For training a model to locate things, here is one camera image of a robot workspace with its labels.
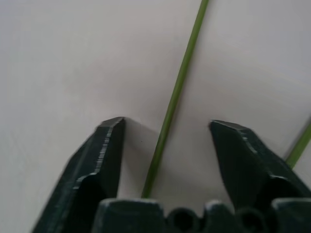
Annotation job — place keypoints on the long green stem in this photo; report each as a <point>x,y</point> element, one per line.
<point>179,82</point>

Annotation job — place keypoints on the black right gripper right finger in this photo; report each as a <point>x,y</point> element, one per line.
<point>245,165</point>

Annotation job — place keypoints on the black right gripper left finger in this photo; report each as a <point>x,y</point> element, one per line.
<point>97,167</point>

